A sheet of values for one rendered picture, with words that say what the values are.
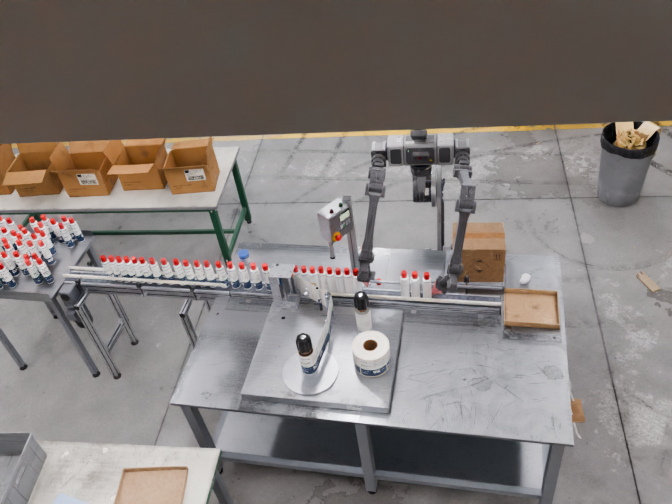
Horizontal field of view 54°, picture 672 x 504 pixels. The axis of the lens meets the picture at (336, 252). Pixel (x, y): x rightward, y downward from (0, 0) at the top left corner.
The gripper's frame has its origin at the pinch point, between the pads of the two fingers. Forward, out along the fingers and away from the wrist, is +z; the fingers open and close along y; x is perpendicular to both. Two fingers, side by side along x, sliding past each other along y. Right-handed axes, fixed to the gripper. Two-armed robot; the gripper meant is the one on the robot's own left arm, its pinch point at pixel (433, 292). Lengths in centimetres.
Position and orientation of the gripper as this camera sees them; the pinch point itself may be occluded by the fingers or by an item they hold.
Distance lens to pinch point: 387.9
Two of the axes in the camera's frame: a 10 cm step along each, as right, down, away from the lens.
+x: 8.3, 5.0, 2.5
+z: -5.3, 5.5, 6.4
